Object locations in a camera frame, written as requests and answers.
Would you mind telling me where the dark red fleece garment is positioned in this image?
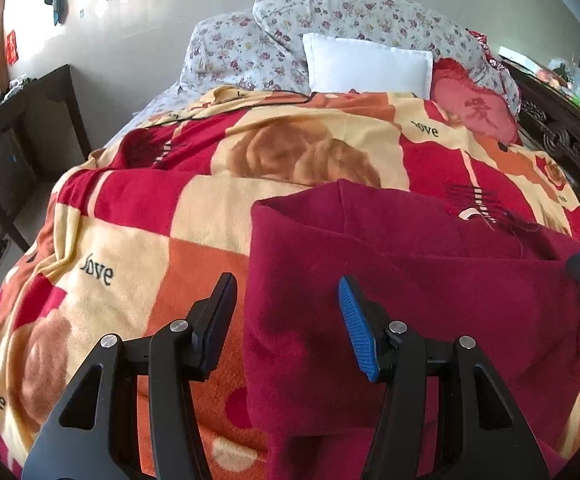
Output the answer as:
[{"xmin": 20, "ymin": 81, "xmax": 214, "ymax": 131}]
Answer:
[{"xmin": 243, "ymin": 180, "xmax": 580, "ymax": 479}]

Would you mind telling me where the dark carved wooden headboard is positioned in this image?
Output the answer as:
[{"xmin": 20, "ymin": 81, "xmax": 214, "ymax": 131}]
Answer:
[{"xmin": 503, "ymin": 58, "xmax": 580, "ymax": 200}]

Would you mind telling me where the red orange love blanket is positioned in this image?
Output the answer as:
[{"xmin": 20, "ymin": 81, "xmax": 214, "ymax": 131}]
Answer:
[{"xmin": 0, "ymin": 86, "xmax": 580, "ymax": 479}]

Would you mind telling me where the red heart-shaped cushion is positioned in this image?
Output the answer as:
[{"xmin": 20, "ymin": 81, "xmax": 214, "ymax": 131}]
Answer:
[{"xmin": 430, "ymin": 58, "xmax": 519, "ymax": 144}]

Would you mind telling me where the dark wooden side table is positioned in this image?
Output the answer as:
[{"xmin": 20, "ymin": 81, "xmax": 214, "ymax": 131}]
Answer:
[{"xmin": 0, "ymin": 64, "xmax": 92, "ymax": 252}]

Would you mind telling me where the white square pillow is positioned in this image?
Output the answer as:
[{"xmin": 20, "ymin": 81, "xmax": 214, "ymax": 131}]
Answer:
[{"xmin": 302, "ymin": 32, "xmax": 433, "ymax": 99}]

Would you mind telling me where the floral quilt pile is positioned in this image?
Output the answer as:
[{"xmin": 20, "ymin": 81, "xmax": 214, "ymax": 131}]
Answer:
[{"xmin": 106, "ymin": 0, "xmax": 521, "ymax": 146}]

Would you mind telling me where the red paper wall decoration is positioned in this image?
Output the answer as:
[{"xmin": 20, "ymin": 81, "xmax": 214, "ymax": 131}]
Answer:
[{"xmin": 5, "ymin": 30, "xmax": 18, "ymax": 66}]

